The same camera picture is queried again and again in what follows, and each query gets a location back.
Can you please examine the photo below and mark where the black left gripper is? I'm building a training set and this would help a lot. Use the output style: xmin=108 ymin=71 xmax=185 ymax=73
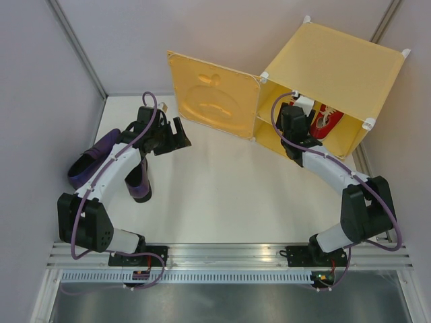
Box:
xmin=151 ymin=118 xmax=191 ymax=157

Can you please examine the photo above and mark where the red sneaker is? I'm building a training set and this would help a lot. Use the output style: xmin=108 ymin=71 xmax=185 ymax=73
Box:
xmin=310 ymin=104 xmax=344 ymax=140

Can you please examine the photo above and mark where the yellow cabinet door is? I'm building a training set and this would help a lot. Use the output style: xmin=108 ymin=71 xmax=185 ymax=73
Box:
xmin=167 ymin=51 xmax=261 ymax=139

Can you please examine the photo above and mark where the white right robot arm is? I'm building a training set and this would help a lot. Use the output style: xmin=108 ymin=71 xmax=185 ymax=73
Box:
xmin=275 ymin=103 xmax=396 ymax=267

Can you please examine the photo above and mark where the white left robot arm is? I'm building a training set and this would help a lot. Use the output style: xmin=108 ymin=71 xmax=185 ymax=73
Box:
xmin=57 ymin=106 xmax=191 ymax=266

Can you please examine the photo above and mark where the yellow plastic shoe cabinet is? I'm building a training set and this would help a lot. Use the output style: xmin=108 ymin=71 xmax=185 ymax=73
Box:
xmin=254 ymin=20 xmax=409 ymax=159

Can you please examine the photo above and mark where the purple loafer inner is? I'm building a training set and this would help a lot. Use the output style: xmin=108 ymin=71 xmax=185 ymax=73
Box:
xmin=125 ymin=158 xmax=152 ymax=203

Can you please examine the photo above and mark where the purple loafer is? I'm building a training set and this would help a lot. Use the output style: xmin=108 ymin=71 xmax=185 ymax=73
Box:
xmin=125 ymin=158 xmax=152 ymax=203
xmin=67 ymin=129 xmax=121 ymax=189

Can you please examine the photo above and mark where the purple loafer left outer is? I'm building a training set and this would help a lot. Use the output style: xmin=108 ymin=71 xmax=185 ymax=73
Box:
xmin=67 ymin=129 xmax=121 ymax=189

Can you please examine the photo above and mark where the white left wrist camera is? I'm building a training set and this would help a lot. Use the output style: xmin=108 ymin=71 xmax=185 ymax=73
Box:
xmin=157 ymin=102 xmax=168 ymax=112

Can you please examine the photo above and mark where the aluminium mounting rail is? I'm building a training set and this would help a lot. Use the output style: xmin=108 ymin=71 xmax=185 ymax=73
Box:
xmin=46 ymin=242 xmax=413 ymax=271

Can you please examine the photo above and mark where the white slotted cable duct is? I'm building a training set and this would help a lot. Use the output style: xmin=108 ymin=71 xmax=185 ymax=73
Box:
xmin=61 ymin=270 xmax=314 ymax=285

